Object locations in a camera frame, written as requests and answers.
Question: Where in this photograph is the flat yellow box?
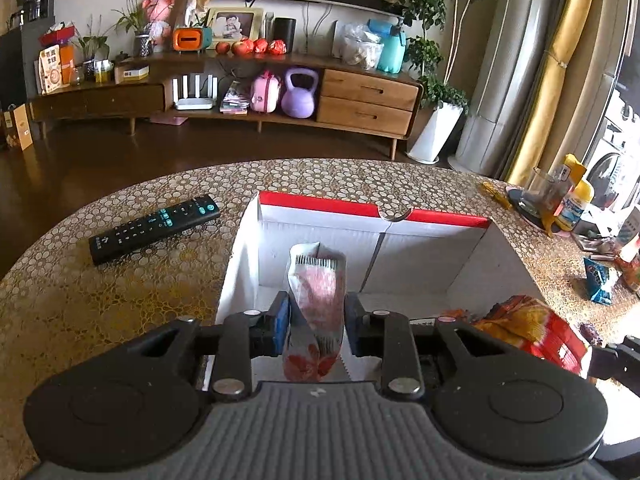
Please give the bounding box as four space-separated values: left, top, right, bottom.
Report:
113 63 150 85

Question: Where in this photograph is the yellow curtain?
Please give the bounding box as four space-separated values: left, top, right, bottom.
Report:
504 0 602 182

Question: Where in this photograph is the clear drinking glass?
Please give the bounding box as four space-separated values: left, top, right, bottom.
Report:
519 165 572 222

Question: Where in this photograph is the black shelf unit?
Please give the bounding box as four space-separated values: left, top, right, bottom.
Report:
0 0 57 112

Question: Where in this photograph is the row of red apples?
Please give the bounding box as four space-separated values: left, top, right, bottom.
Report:
214 37 289 57

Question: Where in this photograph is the black remote control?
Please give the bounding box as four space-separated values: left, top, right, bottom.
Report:
88 194 222 267

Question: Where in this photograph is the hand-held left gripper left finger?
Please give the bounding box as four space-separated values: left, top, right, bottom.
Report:
125 294 292 402

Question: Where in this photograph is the small magazines pile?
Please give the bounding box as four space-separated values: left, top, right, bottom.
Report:
218 80 251 115

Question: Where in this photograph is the white cardboard box red edge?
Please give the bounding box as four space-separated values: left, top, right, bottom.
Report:
202 190 551 394

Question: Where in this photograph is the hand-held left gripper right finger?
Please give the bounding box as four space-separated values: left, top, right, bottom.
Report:
345 294 506 402

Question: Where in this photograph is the green potted tree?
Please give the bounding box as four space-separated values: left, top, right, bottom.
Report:
399 0 502 117

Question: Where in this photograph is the pink white snack packet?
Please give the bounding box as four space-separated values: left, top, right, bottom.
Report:
282 242 349 384

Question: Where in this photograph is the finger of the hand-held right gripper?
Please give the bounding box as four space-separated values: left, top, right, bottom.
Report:
582 335 640 387

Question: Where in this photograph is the framed photo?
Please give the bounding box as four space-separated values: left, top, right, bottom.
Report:
205 7 265 54

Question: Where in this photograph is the grey standing air conditioner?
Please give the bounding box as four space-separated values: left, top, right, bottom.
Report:
446 0 572 174

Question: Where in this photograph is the pink small case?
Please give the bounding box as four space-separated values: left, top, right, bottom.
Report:
249 70 284 114

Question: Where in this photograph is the white plant pot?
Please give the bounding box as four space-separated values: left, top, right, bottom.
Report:
406 101 464 164

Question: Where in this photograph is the white bottle with yellow lid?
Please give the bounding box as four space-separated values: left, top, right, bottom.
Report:
556 177 596 234

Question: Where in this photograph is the yellow candy wrapper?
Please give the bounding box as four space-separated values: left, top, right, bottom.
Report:
479 181 514 210

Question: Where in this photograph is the dark round coaster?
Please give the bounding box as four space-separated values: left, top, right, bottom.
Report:
504 184 567 231

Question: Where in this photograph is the black cylindrical speaker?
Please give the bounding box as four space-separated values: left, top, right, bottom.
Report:
272 17 297 55

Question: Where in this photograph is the orange retro radio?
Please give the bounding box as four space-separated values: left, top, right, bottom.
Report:
172 27 214 54

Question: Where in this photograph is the clear plastic bag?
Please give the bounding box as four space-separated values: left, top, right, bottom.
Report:
341 22 385 72

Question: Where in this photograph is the wooden tv cabinet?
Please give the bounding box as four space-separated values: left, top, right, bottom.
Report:
27 52 427 162

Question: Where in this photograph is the orange printed box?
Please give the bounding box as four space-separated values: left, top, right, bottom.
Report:
37 44 77 95

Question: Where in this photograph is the white router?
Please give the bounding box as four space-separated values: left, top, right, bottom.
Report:
172 73 220 112

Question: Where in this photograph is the small blue snack packet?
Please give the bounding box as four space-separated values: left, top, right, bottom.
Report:
582 255 616 307

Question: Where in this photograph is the pink plush doll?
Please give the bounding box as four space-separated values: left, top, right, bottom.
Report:
141 0 177 54

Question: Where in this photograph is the teal spray bottle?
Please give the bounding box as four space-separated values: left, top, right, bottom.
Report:
368 18 407 75

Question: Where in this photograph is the green plant in vase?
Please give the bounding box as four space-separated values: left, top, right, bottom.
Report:
112 0 152 59

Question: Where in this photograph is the stack of books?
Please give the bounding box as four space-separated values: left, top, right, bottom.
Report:
571 204 640 256

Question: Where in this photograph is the purple kettlebell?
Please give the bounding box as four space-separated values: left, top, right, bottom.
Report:
280 67 320 120

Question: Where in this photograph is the white washing machine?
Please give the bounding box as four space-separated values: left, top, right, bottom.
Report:
579 74 640 212

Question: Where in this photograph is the brown paper bag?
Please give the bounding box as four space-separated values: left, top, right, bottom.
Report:
2 104 34 152

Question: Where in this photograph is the red orange snack bag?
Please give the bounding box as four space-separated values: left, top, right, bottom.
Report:
439 295 593 379

